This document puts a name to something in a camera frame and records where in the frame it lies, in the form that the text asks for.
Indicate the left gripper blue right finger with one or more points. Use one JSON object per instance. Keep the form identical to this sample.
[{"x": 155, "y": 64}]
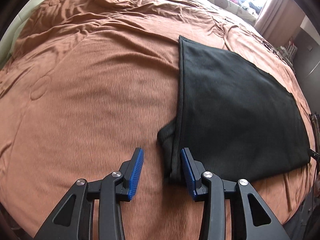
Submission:
[{"x": 251, "y": 217}]

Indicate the brown bed blanket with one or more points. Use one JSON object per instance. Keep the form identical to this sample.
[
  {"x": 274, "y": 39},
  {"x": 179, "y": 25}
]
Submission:
[{"x": 91, "y": 80}]

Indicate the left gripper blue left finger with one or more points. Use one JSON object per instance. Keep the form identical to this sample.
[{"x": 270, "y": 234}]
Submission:
[{"x": 72, "y": 218}]

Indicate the striped gift bag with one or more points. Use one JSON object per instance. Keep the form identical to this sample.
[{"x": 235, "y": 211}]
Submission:
[{"x": 288, "y": 52}]

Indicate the pink right curtain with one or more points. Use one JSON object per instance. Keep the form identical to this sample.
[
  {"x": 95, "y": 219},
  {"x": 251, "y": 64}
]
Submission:
[{"x": 279, "y": 20}]

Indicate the black garment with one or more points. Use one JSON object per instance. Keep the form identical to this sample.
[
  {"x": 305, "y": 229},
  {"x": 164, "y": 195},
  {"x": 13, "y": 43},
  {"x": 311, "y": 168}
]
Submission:
[{"x": 235, "y": 118}]

